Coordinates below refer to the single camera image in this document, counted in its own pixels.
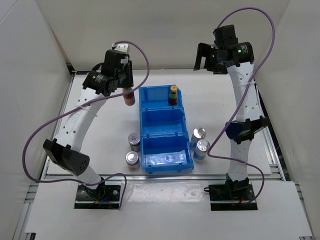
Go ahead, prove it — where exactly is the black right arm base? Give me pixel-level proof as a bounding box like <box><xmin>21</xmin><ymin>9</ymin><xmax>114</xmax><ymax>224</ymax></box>
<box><xmin>203</xmin><ymin>184</ymin><xmax>258</xmax><ymax>212</ymax></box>

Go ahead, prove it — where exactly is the blue far storage bin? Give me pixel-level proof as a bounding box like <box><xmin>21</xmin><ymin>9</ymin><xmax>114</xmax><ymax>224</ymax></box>
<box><xmin>138</xmin><ymin>85</ymin><xmax>185</xmax><ymax>112</ymax></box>

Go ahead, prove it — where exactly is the blue storage bin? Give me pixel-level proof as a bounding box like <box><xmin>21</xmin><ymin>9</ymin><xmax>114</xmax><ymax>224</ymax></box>
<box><xmin>138</xmin><ymin>85</ymin><xmax>185</xmax><ymax>112</ymax></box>
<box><xmin>140</xmin><ymin>134</ymin><xmax>194</xmax><ymax>174</ymax></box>
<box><xmin>139</xmin><ymin>107</ymin><xmax>188</xmax><ymax>138</ymax></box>

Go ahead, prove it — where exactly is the blue middle storage bin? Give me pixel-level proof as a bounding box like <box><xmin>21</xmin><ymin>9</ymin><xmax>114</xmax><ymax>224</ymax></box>
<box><xmin>139</xmin><ymin>107</ymin><xmax>188</xmax><ymax>138</ymax></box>

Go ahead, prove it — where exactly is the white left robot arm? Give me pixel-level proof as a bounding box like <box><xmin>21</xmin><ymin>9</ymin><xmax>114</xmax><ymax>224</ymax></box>
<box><xmin>43</xmin><ymin>44</ymin><xmax>133</xmax><ymax>200</ymax></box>

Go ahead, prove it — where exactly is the sauce bottle yellow cap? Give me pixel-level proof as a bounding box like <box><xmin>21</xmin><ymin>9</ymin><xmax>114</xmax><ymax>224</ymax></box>
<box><xmin>168</xmin><ymin>85</ymin><xmax>178</xmax><ymax>106</ymax></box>
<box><xmin>122</xmin><ymin>87</ymin><xmax>136</xmax><ymax>106</ymax></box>

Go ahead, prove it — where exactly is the silver blue shaker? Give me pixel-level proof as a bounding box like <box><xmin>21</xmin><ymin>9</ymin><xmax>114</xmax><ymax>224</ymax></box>
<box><xmin>193</xmin><ymin>139</ymin><xmax>210</xmax><ymax>162</ymax></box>
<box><xmin>190</xmin><ymin>127</ymin><xmax>206</xmax><ymax>151</ymax></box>

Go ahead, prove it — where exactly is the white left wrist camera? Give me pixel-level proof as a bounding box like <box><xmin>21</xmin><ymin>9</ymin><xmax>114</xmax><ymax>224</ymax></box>
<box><xmin>111</xmin><ymin>43</ymin><xmax>130</xmax><ymax>54</ymax></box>

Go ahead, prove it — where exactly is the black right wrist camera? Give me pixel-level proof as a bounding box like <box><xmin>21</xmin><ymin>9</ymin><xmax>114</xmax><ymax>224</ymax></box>
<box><xmin>213</xmin><ymin>24</ymin><xmax>239</xmax><ymax>49</ymax></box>

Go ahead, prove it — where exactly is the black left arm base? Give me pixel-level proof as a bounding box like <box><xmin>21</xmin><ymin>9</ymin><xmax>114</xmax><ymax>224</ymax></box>
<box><xmin>74</xmin><ymin>184</ymin><xmax>122</xmax><ymax>210</ymax></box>

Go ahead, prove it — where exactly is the blue near storage bin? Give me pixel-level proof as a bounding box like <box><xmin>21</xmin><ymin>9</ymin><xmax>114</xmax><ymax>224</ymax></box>
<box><xmin>140</xmin><ymin>134</ymin><xmax>194</xmax><ymax>174</ymax></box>

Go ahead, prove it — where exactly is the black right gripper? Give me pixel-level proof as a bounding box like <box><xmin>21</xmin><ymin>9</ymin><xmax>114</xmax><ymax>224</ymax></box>
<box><xmin>193</xmin><ymin>43</ymin><xmax>228</xmax><ymax>75</ymax></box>

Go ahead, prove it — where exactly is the aluminium frame rail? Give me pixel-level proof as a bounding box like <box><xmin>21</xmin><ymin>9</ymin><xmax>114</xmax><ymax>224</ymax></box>
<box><xmin>241</xmin><ymin>71</ymin><xmax>316</xmax><ymax>240</ymax></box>

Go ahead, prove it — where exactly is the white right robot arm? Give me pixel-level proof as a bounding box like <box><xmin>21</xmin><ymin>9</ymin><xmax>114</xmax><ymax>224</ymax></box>
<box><xmin>194</xmin><ymin>42</ymin><xmax>269</xmax><ymax>200</ymax></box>

